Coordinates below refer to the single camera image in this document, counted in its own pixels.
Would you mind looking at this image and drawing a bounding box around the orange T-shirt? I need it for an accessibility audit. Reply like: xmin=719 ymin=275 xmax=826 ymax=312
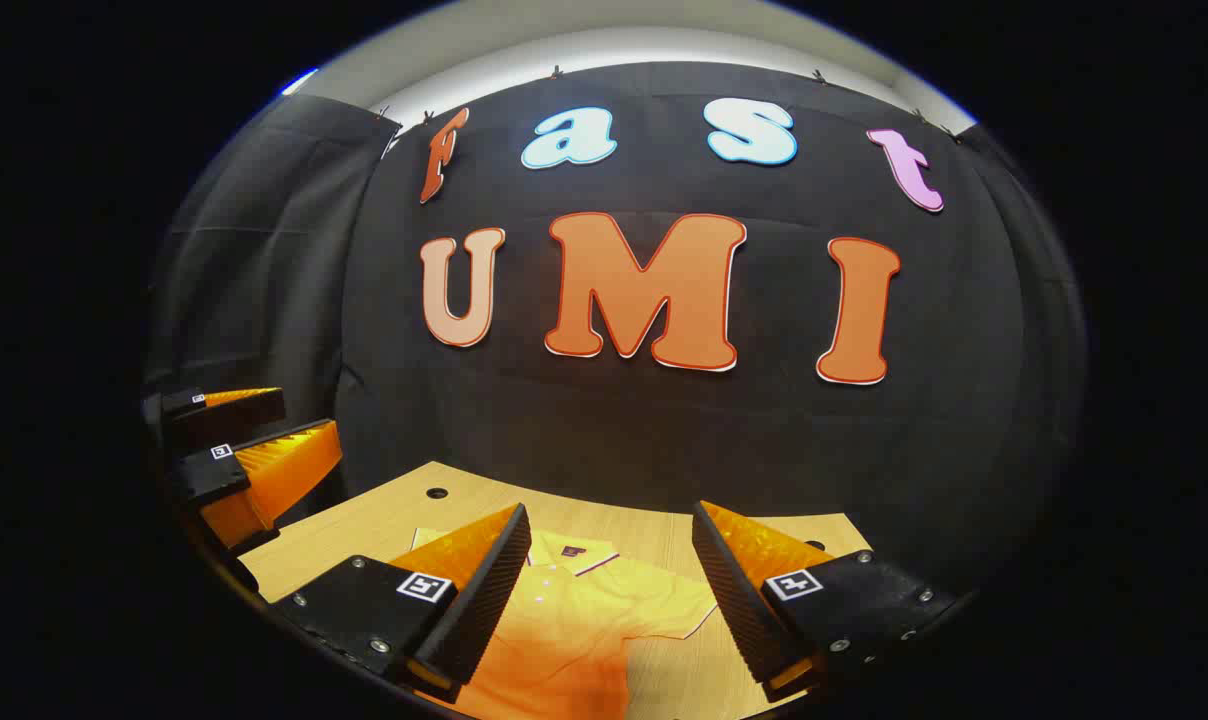
xmin=411 ymin=527 xmax=720 ymax=720

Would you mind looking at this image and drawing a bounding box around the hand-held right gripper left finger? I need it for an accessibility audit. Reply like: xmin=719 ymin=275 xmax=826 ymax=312
xmin=269 ymin=503 xmax=532 ymax=704

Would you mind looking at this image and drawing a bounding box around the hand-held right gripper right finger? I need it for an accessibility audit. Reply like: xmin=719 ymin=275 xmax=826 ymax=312
xmin=691 ymin=500 xmax=960 ymax=704

